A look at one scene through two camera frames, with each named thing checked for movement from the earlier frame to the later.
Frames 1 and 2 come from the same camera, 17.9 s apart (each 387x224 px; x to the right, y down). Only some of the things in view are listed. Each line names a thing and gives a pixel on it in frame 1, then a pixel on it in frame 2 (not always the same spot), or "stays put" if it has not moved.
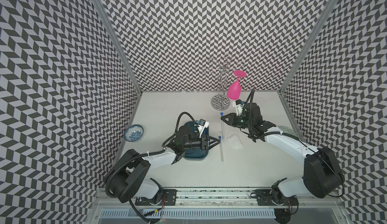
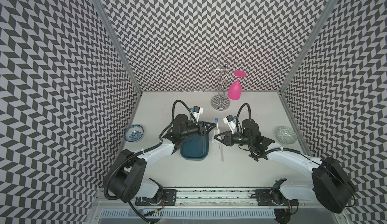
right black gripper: x=231 y=120 -> x=227 y=141
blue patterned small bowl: x=133 y=132 stays put
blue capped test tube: x=222 y=126 -> x=216 y=120
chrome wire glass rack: x=221 y=67 stays put
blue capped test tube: x=221 y=154 stays put
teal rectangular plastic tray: x=189 y=127 stays put
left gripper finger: x=212 y=142 -> x=204 y=127
